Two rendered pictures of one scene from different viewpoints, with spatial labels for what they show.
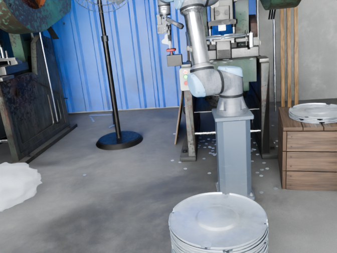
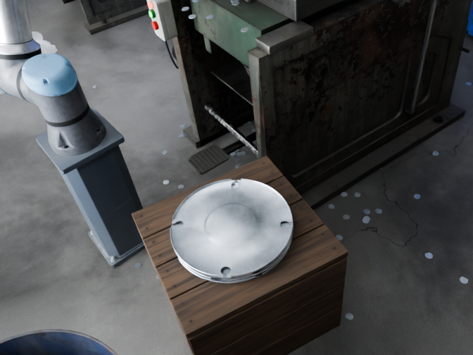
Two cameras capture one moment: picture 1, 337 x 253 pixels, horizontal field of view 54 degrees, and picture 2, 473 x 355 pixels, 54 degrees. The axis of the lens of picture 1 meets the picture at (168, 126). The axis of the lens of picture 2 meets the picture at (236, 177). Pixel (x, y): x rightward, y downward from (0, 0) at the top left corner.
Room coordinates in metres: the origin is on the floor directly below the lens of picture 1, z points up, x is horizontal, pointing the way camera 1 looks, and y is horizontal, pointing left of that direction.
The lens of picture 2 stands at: (1.34, -1.39, 1.23)
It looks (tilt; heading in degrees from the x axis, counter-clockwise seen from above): 45 degrees down; 54
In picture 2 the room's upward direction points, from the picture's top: 9 degrees counter-clockwise
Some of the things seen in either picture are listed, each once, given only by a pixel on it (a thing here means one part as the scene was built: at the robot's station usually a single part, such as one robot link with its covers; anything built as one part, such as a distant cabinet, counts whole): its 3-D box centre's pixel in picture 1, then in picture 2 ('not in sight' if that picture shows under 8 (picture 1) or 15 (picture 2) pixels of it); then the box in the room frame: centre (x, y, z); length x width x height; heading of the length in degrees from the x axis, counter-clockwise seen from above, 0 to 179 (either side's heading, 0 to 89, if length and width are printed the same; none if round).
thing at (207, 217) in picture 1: (216, 217); not in sight; (0.87, -0.12, 0.34); 0.29 x 0.29 x 0.01
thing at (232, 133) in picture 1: (232, 153); (103, 192); (1.60, -0.32, 0.23); 0.19 x 0.19 x 0.45; 86
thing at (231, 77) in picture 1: (229, 79); (53, 86); (1.60, -0.32, 0.62); 0.13 x 0.12 x 0.14; 104
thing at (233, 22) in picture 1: (221, 24); not in sight; (2.35, -0.43, 0.86); 0.20 x 0.16 x 0.05; 81
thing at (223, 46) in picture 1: (223, 47); not in sight; (2.17, -0.40, 0.72); 0.25 x 0.14 x 0.14; 171
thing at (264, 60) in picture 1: (260, 78); (381, 53); (2.44, -0.71, 0.45); 0.92 x 0.12 x 0.90; 171
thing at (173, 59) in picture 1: (175, 68); not in sight; (2.16, -0.08, 0.62); 0.10 x 0.06 x 0.20; 81
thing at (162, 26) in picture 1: (164, 23); not in sight; (2.17, -0.04, 0.90); 0.09 x 0.08 x 0.12; 81
